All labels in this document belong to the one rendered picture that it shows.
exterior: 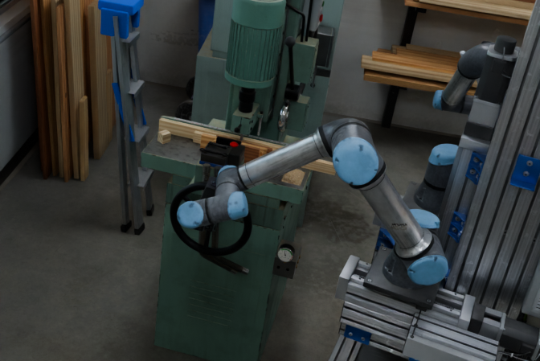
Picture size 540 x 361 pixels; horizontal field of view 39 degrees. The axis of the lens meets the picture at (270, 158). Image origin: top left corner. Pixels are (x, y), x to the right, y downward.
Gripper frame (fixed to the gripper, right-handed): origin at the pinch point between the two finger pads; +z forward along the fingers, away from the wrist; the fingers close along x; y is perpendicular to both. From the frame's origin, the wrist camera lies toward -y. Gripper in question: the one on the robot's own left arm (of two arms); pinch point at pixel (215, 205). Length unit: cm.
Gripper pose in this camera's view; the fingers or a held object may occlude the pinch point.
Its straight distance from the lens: 245.4
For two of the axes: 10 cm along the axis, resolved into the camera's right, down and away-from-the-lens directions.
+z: 1.3, 0.4, 9.9
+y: -2.3, 9.7, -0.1
